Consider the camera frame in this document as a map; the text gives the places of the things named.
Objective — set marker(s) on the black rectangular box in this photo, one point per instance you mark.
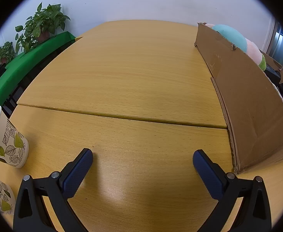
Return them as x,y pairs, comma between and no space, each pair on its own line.
273,76

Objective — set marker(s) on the green tablecloth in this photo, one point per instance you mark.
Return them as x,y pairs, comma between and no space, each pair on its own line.
23,60

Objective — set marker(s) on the grey metal door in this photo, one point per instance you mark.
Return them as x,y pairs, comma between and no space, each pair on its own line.
280,43

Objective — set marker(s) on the large potted plant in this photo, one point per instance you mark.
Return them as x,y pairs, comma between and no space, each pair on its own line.
44,19

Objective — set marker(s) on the leaf print paper cup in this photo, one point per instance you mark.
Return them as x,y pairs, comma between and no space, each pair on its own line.
1,195
10,145

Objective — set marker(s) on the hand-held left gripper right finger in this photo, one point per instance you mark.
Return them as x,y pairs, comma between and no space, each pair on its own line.
208,174

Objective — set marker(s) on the large cardboard box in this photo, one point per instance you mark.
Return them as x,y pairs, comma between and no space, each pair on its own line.
247,101

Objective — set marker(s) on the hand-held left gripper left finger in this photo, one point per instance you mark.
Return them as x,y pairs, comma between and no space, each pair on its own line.
77,174

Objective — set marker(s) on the teal and pink plush pig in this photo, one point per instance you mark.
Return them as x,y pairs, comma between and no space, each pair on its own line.
230,35

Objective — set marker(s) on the black chair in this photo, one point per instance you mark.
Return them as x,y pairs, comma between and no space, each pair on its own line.
15,94

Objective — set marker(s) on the small potted plant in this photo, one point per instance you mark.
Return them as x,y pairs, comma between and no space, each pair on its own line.
6,52

